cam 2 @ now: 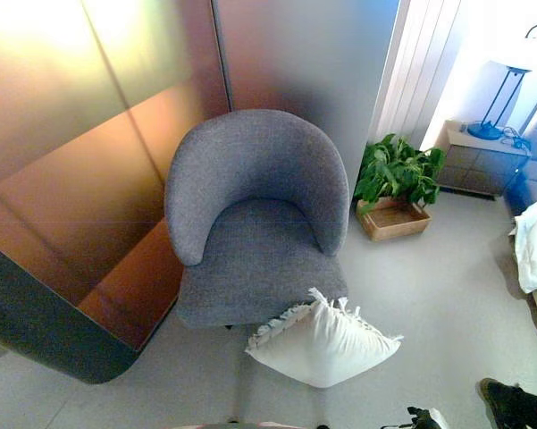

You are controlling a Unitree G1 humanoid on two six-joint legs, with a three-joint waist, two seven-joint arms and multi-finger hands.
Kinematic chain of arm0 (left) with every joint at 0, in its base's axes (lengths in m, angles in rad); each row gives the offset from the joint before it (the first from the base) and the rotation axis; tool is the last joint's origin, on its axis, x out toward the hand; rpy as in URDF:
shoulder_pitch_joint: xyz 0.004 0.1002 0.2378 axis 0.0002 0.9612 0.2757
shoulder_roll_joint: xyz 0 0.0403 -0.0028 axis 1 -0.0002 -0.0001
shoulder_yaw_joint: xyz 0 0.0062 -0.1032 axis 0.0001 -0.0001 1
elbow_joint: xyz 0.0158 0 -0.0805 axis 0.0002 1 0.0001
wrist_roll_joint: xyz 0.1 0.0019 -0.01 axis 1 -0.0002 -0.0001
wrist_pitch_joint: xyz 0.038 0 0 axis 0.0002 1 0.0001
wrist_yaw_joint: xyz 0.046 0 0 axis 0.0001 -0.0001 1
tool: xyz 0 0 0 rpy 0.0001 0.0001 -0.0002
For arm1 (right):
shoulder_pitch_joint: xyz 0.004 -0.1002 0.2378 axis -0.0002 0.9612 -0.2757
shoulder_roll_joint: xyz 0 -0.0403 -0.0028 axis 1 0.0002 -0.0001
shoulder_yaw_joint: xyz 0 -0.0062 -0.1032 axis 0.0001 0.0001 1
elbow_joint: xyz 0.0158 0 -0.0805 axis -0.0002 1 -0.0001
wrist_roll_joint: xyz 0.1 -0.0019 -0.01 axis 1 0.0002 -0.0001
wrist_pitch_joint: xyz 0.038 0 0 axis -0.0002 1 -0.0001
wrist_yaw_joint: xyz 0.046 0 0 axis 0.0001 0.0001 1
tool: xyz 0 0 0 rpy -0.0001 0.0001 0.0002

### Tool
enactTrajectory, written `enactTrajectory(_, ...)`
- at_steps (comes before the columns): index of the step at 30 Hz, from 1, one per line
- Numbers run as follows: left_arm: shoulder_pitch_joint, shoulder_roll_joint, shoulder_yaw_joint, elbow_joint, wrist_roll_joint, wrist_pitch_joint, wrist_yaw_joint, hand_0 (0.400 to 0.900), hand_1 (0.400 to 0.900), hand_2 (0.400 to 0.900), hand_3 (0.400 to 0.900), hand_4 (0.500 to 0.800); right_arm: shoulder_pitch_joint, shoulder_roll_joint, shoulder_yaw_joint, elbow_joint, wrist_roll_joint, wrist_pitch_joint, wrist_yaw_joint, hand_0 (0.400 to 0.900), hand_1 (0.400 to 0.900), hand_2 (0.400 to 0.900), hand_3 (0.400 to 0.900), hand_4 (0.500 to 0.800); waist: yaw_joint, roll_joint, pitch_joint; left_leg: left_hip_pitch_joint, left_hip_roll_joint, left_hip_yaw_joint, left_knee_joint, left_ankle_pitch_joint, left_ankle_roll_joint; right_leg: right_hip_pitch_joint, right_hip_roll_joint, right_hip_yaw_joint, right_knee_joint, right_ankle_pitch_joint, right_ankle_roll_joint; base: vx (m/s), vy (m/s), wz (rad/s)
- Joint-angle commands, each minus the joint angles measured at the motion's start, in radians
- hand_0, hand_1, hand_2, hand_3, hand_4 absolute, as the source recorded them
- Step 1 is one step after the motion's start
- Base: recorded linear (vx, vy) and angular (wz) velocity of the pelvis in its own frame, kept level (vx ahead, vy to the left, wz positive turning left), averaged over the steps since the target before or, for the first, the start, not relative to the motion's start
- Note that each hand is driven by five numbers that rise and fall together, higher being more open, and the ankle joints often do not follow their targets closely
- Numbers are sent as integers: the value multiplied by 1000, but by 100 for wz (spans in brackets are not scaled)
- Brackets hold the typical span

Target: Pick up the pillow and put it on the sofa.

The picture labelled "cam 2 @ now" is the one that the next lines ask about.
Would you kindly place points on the grey fabric armchair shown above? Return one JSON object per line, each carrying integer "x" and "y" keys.
{"x": 259, "y": 187}

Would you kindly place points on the black shoe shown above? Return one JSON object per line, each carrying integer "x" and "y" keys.
{"x": 509, "y": 400}

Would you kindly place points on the green leafy potted plant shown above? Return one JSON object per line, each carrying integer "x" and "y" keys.
{"x": 395, "y": 172}

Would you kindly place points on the wooden planter box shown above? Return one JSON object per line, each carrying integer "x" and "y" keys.
{"x": 395, "y": 221}

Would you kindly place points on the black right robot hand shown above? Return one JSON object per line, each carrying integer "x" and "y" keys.
{"x": 424, "y": 420}

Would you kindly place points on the brown wooden table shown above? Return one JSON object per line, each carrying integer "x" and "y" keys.
{"x": 71, "y": 179}

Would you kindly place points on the grey bedside table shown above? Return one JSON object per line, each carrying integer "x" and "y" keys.
{"x": 478, "y": 167}

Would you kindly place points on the white fringed pillow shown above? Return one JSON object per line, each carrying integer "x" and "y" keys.
{"x": 326, "y": 342}

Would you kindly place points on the blue upholstered headboard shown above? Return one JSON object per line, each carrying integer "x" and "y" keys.
{"x": 534, "y": 179}

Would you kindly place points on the blue table lamp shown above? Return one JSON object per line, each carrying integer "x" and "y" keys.
{"x": 484, "y": 130}

